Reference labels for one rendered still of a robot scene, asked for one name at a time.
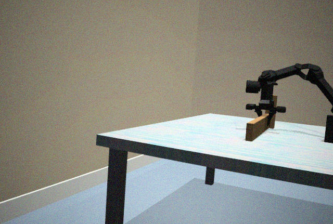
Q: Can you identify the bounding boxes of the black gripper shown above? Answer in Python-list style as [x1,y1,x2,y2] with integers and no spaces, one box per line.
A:
[246,94,286,126]

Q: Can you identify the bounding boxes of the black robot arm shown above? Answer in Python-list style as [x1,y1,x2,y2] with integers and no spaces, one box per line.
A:
[246,63,333,113]

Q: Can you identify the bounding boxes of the wooden board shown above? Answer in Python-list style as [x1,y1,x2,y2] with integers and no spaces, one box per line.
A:
[246,114,270,141]

